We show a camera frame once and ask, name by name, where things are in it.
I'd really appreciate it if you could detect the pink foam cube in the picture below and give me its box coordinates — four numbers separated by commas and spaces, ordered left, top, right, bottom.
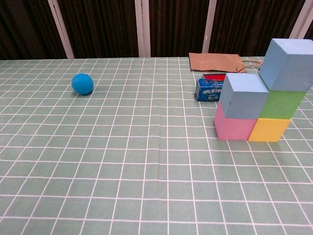
214, 100, 258, 141

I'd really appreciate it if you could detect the green checked tablecloth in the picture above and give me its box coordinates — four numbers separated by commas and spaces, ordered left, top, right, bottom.
0, 56, 313, 235

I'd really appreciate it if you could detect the dark brown curtain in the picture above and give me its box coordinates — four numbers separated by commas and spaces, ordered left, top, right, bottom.
0, 0, 313, 61

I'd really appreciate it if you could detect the blue foam cube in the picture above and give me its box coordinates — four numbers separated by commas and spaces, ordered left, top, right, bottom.
258, 38, 313, 93
218, 72, 270, 120

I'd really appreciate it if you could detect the yellow foam cube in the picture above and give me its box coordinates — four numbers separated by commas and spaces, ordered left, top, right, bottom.
247, 117, 292, 142

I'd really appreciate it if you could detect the blue ball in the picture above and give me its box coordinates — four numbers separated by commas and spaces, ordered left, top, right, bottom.
71, 72, 94, 95

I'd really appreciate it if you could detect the blue cookie box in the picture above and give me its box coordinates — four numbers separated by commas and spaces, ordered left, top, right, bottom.
195, 78, 224, 102

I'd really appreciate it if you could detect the green foam cube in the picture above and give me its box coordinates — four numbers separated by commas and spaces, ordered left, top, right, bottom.
258, 89, 309, 120

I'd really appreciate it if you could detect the brown paper bag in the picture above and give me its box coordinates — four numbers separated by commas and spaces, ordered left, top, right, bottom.
188, 52, 266, 73

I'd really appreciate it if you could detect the red flat box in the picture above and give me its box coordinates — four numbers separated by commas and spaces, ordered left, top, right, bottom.
201, 72, 227, 81

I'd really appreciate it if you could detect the white frame post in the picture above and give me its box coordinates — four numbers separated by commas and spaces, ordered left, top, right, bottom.
47, 0, 75, 59
134, 0, 151, 57
201, 0, 217, 53
289, 0, 313, 40

